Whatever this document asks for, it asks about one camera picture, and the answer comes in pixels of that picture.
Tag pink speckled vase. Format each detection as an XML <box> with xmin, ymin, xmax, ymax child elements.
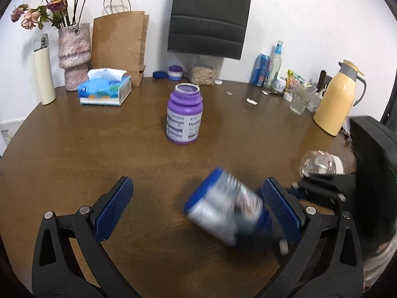
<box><xmin>58</xmin><ymin>23</ymin><xmax>92</xmax><ymax>92</ymax></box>

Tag blue bottle cap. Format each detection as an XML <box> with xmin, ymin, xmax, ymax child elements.
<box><xmin>153</xmin><ymin>71</ymin><xmax>167</xmax><ymax>79</ymax></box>

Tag black paper bag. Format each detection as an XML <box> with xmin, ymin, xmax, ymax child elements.
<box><xmin>167</xmin><ymin>0</ymin><xmax>251</xmax><ymax>60</ymax></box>

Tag clear drinking glass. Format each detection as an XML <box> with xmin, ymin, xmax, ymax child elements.
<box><xmin>289</xmin><ymin>85</ymin><xmax>311</xmax><ymax>116</ymax></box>

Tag dried pink roses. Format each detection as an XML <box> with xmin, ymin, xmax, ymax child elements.
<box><xmin>10</xmin><ymin>0</ymin><xmax>87</xmax><ymax>30</ymax></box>

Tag blue drink can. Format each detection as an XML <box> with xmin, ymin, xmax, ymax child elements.
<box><xmin>250</xmin><ymin>54</ymin><xmax>270</xmax><ymax>87</ymax></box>

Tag yellow thermal jug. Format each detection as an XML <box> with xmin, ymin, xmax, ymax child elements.
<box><xmin>314</xmin><ymin>59</ymin><xmax>367</xmax><ymax>137</ymax></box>

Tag white paper scrap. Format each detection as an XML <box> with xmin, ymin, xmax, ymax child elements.
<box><xmin>246</xmin><ymin>98</ymin><xmax>258</xmax><ymax>106</ymax></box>

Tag purple white bottle cap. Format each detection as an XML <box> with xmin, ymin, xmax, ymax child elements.
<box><xmin>167</xmin><ymin>65</ymin><xmax>184</xmax><ymax>81</ymax></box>

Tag clear glass bottle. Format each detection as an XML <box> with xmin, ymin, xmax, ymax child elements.
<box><xmin>265</xmin><ymin>40</ymin><xmax>283</xmax><ymax>89</ymax></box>

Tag blue supplement bottle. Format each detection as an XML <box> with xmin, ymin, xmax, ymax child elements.
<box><xmin>184</xmin><ymin>168</ymin><xmax>272</xmax><ymax>246</ymax></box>

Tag snack packets pile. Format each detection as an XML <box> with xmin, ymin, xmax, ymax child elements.
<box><xmin>284</xmin><ymin>69</ymin><xmax>317</xmax><ymax>94</ymax></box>

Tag clear plastic bottle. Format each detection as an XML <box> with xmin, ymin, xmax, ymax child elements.
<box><xmin>299</xmin><ymin>150</ymin><xmax>344</xmax><ymax>177</ymax></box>

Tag blue tissue box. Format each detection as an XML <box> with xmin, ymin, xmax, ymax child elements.
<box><xmin>77</xmin><ymin>68</ymin><xmax>132</xmax><ymax>106</ymax></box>

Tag clear jar of grains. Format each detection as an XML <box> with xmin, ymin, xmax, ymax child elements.
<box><xmin>187</xmin><ymin>55</ymin><xmax>223</xmax><ymax>85</ymax></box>

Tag purple supplement bottle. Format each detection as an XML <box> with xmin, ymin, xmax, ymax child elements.
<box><xmin>165</xmin><ymin>83</ymin><xmax>203</xmax><ymax>145</ymax></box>

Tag white cardboard box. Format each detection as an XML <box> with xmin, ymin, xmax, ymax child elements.
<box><xmin>1</xmin><ymin>119</ymin><xmax>24</xmax><ymax>155</ymax></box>

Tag dark wooden chair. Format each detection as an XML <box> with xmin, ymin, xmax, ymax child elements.
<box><xmin>317</xmin><ymin>70</ymin><xmax>332</xmax><ymax>92</ymax></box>

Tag brown paper bag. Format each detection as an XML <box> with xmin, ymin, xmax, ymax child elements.
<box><xmin>91</xmin><ymin>0</ymin><xmax>149</xmax><ymax>87</ymax></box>

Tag pink clothing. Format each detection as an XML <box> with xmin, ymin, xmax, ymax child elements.
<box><xmin>363</xmin><ymin>240</ymin><xmax>396</xmax><ymax>292</ymax></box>

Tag cream thermos bottle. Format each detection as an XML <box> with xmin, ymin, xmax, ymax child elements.
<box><xmin>33</xmin><ymin>34</ymin><xmax>56</xmax><ymax>105</ymax></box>

